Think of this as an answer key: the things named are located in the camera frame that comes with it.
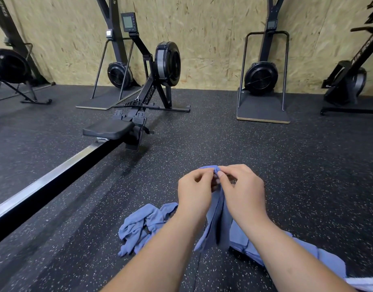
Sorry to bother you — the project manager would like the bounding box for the black fan bike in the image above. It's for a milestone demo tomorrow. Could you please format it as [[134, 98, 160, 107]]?
[[0, 0, 55, 106]]

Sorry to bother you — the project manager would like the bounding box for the black upright exercise machine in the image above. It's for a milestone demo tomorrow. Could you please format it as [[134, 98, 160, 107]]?
[[320, 0, 373, 119]]

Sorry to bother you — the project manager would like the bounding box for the blue towel pile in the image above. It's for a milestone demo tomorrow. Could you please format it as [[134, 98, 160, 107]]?
[[118, 202, 178, 258]]

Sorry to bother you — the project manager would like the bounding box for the person's right forearm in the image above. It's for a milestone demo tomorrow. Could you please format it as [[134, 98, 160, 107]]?
[[247, 216, 358, 292]]

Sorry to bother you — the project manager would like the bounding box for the black ski trainer wooden-edged platform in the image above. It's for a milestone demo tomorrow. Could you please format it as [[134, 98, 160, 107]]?
[[236, 0, 291, 125]]

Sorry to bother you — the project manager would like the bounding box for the plain blue towel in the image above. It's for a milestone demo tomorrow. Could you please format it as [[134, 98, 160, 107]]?
[[194, 165, 233, 252]]

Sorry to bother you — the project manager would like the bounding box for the black rowing machine with rail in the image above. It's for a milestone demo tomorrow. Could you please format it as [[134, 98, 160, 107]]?
[[0, 12, 191, 247]]

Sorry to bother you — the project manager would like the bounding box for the person's right hand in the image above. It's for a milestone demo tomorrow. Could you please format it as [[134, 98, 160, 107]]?
[[217, 164, 268, 228]]

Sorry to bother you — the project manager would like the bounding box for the black ski trainer grey platform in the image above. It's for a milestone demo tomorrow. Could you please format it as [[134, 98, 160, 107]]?
[[76, 0, 144, 111]]

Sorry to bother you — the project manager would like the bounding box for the person's left hand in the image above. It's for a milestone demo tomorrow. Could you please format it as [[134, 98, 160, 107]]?
[[177, 167, 219, 225]]

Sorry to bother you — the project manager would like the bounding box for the person's left forearm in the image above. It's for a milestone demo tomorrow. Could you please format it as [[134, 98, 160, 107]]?
[[101, 213, 208, 292]]

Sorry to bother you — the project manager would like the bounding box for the white perforated metal rack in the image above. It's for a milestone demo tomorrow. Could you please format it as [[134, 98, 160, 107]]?
[[345, 277, 373, 292]]

